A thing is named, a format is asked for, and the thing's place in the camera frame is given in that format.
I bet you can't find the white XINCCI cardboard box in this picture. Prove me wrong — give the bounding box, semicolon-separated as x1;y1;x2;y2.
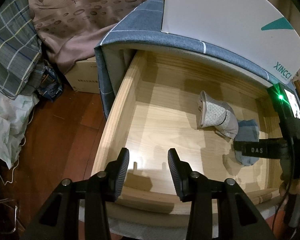
161;0;300;84

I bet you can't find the white cord on floor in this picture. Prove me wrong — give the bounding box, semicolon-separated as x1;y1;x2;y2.
0;109;35;185

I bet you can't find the brown cardboard box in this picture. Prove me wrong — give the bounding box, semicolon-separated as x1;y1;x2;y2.
65;57;99;94

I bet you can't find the beige leaf print bedsheet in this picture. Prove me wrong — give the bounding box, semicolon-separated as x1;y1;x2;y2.
29;0;146;74

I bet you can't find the dark blue patterned bag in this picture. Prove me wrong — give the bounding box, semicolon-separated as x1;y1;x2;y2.
37;66;64;102

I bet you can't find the blue fabric covered nightstand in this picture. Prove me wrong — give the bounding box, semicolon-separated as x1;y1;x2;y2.
93;0;296;238

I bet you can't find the grey plaid blanket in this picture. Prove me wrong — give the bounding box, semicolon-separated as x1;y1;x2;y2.
0;0;45;100

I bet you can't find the white floral crumpled cloth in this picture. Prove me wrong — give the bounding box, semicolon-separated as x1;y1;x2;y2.
0;92;39;168

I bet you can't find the wooden drawer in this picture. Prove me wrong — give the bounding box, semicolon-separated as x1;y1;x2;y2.
92;50;281;215

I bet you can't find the light blue underwear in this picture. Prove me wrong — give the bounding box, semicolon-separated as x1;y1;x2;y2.
235;119;259;166

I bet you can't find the beige patterned rolled underwear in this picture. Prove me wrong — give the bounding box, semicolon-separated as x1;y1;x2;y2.
197;90;238;139

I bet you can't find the person's hand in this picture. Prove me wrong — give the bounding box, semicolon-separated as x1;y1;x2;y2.
279;179;300;197

